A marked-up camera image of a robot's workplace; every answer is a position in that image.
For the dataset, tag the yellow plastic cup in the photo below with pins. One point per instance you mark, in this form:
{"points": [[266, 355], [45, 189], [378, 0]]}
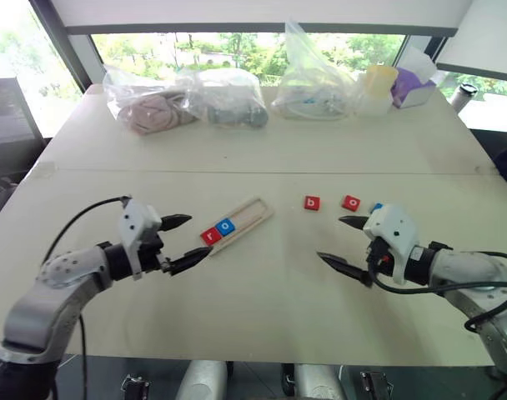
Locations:
{"points": [[380, 81]]}

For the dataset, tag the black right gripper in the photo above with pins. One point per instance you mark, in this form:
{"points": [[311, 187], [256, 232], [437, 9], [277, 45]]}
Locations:
{"points": [[379, 255]]}

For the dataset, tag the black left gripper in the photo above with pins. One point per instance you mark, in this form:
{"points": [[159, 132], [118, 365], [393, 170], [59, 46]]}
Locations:
{"points": [[152, 253]]}

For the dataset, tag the purple cloth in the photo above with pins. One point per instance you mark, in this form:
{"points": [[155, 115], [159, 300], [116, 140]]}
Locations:
{"points": [[410, 81]]}

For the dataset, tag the black metal bracket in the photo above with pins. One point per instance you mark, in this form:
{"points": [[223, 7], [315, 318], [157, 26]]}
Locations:
{"points": [[134, 385], [375, 384]]}

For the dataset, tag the white wall panel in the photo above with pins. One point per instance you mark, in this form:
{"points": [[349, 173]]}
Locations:
{"points": [[483, 33], [237, 12]]}

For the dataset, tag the white cardboard box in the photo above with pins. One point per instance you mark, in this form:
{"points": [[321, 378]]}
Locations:
{"points": [[420, 96]]}

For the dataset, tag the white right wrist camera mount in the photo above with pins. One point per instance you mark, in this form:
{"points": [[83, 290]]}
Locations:
{"points": [[393, 227]]}

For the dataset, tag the red letter tile b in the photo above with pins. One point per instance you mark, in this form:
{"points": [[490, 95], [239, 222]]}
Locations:
{"points": [[312, 203]]}

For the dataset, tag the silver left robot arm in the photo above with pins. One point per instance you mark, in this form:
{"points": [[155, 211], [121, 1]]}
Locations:
{"points": [[49, 291]]}

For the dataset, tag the black window post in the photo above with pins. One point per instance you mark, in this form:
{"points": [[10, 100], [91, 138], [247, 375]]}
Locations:
{"points": [[63, 46]]}

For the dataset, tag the silver rounded cylinder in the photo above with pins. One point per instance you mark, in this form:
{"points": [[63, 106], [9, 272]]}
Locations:
{"points": [[203, 381], [318, 383]]}

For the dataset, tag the red letter tile o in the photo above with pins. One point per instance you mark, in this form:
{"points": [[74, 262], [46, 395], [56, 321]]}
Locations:
{"points": [[351, 203]]}

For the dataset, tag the red letter tile r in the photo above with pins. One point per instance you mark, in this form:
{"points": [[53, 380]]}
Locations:
{"points": [[210, 236]]}

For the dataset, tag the blue letter tile o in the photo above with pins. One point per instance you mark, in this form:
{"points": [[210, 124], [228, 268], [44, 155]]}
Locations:
{"points": [[225, 227]]}

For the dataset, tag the white tumbler with black lid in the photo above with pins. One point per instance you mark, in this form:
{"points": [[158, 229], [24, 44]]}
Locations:
{"points": [[463, 98]]}

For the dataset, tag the wooden letter tray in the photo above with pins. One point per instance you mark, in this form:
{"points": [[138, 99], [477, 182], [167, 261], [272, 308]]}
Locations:
{"points": [[253, 216]]}

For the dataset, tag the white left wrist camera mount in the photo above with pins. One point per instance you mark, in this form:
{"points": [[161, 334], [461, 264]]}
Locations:
{"points": [[137, 218]]}

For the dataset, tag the white plastic container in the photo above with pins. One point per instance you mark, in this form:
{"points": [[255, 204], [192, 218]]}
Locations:
{"points": [[376, 105]]}

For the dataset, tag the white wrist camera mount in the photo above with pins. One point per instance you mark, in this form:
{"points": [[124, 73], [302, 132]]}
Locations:
{"points": [[393, 227], [137, 218]]}

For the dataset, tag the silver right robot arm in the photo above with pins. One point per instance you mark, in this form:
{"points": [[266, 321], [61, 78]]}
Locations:
{"points": [[466, 262]]}

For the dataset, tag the plastic bag with grey item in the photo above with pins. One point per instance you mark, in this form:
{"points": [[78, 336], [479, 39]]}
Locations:
{"points": [[232, 104]]}

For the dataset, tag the plastic bag with pink cloth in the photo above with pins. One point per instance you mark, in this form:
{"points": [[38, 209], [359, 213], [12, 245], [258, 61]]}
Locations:
{"points": [[147, 110]]}

